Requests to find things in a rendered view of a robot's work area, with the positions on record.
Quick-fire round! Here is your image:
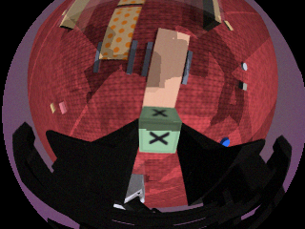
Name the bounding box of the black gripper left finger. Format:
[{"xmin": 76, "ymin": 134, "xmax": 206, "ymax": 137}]
[{"xmin": 46, "ymin": 118, "xmax": 138, "ymax": 205}]

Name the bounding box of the pale green cube with black x marks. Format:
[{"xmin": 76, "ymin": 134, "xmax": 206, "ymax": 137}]
[{"xmin": 138, "ymin": 106, "xmax": 183, "ymax": 154}]

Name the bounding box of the pink rectangular block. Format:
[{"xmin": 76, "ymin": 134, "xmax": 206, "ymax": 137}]
[{"xmin": 60, "ymin": 102, "xmax": 67, "ymax": 114}]

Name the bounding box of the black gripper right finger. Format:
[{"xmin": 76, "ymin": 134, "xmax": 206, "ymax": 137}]
[{"xmin": 175, "ymin": 123, "xmax": 266, "ymax": 206}]

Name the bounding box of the blue cylinder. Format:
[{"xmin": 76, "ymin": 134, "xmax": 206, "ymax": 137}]
[{"xmin": 220, "ymin": 137, "xmax": 230, "ymax": 146}]

